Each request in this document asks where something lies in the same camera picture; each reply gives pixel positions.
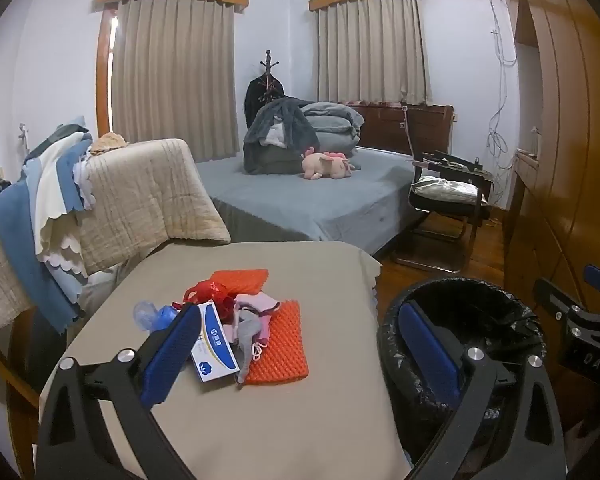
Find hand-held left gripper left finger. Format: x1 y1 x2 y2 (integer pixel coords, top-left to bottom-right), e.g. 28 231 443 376
34 302 203 480

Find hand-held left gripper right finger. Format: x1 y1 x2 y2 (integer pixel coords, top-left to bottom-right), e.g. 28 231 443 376
397 300 568 480

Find blue plastic bag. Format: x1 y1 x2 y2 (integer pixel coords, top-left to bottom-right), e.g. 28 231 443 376
132 300 182 334

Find black trash bin with liner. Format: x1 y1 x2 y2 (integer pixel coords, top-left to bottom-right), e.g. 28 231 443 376
377 275 551 467

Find red plastic bag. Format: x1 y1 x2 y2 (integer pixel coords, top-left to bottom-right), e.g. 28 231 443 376
182 280 231 317

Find blue and white box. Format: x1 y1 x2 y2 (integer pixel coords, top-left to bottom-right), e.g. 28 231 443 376
189 301 241 385

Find grey cloth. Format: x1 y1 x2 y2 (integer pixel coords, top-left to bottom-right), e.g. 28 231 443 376
232 310 267 386

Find pink cloth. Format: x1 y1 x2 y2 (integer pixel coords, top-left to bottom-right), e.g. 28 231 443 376
235 294 281 356

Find small orange foam mesh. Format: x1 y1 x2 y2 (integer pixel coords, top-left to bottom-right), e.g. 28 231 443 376
211 269 270 295

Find large orange foam mesh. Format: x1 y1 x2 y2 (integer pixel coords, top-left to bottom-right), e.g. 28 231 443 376
242 300 310 386

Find black metal chair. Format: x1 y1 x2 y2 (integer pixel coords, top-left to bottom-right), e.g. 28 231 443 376
395 150 494 274

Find wooden wardrobe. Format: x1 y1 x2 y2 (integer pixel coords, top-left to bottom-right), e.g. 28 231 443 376
500 0 600 313

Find pale patterned cushion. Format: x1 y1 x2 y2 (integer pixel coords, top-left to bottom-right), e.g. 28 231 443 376
412 176 481 206

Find beige quilted blanket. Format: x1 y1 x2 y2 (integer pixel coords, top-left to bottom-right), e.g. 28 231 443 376
0 138 232 346

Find wooden chair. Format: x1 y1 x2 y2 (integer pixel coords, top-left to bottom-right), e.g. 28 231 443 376
0 305 46 478

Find bed with grey sheet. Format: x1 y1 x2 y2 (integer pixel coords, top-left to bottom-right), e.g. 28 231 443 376
195 145 422 257

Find dark blue felt cloth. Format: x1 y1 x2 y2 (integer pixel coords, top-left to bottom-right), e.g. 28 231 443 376
0 180 87 333

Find dark wooden headboard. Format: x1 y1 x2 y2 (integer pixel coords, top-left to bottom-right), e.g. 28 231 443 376
352 102 455 163

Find pink plush toy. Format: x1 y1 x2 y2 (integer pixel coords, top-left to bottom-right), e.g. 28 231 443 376
301 147 355 181

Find thin dark pole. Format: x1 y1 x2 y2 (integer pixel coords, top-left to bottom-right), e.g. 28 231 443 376
401 102 417 157

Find folded grey duvet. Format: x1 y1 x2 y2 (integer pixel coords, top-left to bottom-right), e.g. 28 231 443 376
300 101 365 147

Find dark grey fleece blanket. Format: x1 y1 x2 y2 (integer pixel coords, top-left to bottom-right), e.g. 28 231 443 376
243 96 319 176

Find black coat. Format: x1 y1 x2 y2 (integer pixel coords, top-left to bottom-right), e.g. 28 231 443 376
244 76 286 129

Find wide beige curtain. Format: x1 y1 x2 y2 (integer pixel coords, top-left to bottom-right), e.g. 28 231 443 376
111 0 236 162

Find wooden coat rack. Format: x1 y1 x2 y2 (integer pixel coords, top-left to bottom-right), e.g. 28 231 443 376
259 50 282 102

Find narrow beige curtain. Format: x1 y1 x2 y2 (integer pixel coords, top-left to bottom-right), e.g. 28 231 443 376
317 0 433 107

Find hanging wall cables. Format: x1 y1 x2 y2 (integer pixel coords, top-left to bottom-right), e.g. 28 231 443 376
486 0 517 172

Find wooden window frame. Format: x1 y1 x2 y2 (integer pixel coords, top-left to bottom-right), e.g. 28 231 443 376
96 2 119 138

